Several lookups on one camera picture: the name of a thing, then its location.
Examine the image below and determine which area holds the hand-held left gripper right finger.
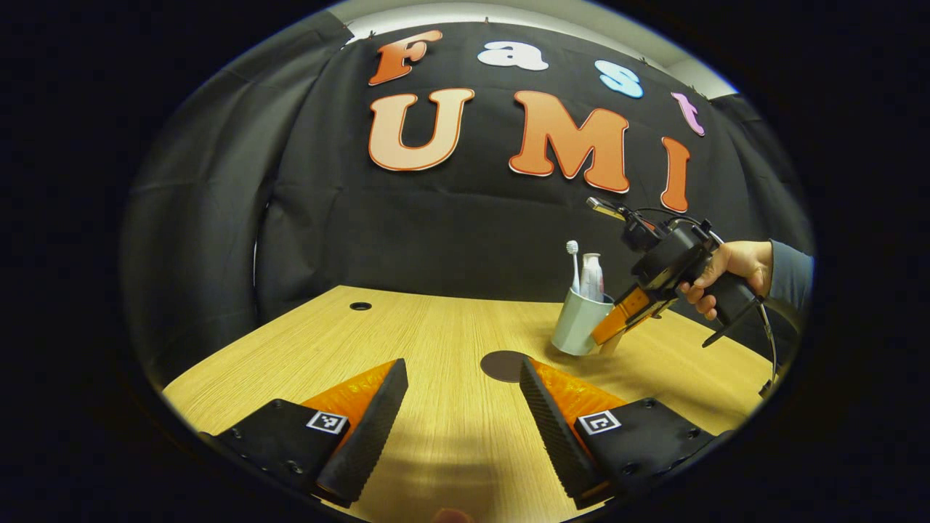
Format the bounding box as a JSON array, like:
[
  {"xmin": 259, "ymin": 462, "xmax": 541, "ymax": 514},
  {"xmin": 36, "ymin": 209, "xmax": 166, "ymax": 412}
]
[{"xmin": 519, "ymin": 357, "xmax": 735, "ymax": 511}]

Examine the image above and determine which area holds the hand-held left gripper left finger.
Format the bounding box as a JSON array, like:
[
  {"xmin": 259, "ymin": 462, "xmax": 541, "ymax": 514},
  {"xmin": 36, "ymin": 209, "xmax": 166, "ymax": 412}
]
[{"xmin": 200, "ymin": 357, "xmax": 410, "ymax": 509}]

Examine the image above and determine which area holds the light blue cup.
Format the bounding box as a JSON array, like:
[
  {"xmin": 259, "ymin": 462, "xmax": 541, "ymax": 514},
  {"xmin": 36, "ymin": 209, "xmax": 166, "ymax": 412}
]
[{"xmin": 551, "ymin": 287, "xmax": 627, "ymax": 358}]

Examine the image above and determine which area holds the white toothpaste tube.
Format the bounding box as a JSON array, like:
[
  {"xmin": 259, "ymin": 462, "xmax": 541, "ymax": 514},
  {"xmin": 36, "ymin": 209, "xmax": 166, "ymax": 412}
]
[{"xmin": 579, "ymin": 252, "xmax": 605, "ymax": 303}]

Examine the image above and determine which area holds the dark brown round coaster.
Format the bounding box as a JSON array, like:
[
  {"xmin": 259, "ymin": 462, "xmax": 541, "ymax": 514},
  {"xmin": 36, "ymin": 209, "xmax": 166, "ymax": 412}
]
[{"xmin": 480, "ymin": 350, "xmax": 535, "ymax": 384}]

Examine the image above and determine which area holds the wooden desktop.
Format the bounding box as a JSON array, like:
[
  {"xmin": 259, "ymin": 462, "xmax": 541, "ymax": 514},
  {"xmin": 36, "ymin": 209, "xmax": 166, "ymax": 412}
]
[{"xmin": 161, "ymin": 285, "xmax": 775, "ymax": 523}]

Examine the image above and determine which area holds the black backdrop cloth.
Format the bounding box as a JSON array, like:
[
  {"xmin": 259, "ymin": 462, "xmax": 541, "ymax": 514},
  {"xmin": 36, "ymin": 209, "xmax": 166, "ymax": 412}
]
[{"xmin": 120, "ymin": 11, "xmax": 814, "ymax": 389}]

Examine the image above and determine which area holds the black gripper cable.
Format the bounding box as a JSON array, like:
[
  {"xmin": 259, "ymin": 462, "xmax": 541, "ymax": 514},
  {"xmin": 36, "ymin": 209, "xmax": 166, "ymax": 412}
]
[{"xmin": 756, "ymin": 301, "xmax": 780, "ymax": 399}]

